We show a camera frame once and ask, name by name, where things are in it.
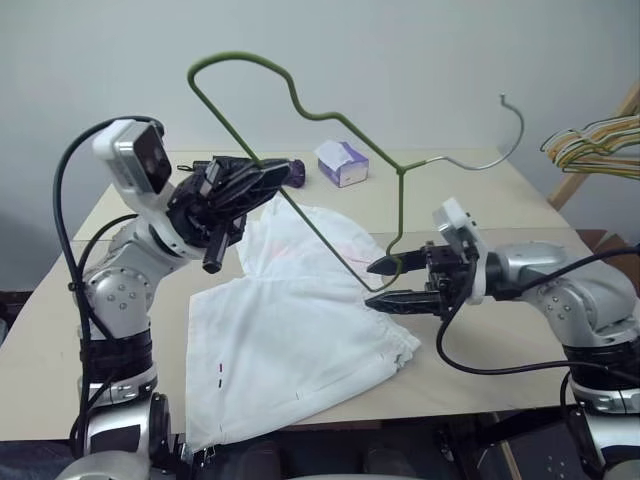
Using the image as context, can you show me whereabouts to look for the wooden rack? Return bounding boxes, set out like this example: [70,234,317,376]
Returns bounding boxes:
[547,79,640,212]

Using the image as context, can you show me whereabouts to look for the green wire hanger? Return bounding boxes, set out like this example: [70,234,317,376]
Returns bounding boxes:
[186,49,526,294]

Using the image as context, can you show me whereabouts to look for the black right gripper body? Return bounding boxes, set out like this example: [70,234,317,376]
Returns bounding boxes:
[422,239,475,322]

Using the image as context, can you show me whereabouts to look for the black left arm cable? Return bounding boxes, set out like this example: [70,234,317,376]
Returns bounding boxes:
[52,115,167,459]

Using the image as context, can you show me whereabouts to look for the dark brown side table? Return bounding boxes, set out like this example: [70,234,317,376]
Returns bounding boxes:
[573,228,640,274]

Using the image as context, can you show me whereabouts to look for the bundle of wire hangers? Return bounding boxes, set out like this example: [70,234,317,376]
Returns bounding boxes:
[539,113,640,180]

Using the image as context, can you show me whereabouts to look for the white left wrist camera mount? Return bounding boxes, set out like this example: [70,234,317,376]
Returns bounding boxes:
[92,118,175,221]

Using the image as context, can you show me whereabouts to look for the small purple bottle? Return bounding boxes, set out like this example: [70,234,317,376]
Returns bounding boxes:
[284,158,307,190]

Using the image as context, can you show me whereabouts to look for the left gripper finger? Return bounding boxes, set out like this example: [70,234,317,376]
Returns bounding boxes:
[223,172,291,213]
[212,156,292,179]

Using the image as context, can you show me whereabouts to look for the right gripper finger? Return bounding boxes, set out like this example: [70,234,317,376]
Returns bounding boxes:
[365,288,445,317]
[366,248,427,277]

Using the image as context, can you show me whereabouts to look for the dark blue fabric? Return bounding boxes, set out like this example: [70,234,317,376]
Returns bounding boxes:
[0,439,74,480]

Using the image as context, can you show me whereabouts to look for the purple white tissue box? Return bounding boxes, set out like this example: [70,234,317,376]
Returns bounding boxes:
[315,139,371,189]

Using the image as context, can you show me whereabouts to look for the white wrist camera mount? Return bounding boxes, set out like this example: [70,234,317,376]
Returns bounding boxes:
[92,118,175,221]
[432,197,490,306]

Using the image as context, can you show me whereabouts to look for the white shorts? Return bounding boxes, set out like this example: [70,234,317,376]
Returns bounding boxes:
[183,196,423,457]

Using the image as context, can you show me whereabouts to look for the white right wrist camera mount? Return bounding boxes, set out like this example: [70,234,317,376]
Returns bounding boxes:
[432,197,490,306]

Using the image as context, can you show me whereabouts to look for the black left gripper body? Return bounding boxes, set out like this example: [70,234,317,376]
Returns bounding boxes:
[166,158,250,274]

